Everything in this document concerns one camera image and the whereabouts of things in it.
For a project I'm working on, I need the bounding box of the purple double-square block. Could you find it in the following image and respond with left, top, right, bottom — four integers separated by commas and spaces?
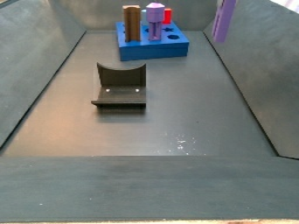
211, 0, 238, 43

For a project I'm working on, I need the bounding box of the red square block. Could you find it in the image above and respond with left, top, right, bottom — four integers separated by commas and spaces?
163, 8, 172, 25

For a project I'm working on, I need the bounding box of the black curved holder stand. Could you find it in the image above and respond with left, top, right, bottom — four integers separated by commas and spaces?
91, 64, 146, 108

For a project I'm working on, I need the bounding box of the blue shape sorter base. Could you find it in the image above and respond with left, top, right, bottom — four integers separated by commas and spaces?
116, 22, 190, 61

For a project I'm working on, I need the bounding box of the light blue oval block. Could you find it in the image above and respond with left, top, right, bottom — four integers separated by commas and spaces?
142, 10, 147, 23

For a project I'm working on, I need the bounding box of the brown arch-profile block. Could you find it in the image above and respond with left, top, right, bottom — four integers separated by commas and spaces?
123, 5, 140, 42

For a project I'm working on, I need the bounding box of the purple pentagon-top block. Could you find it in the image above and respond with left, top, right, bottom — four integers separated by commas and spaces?
146, 3, 164, 41

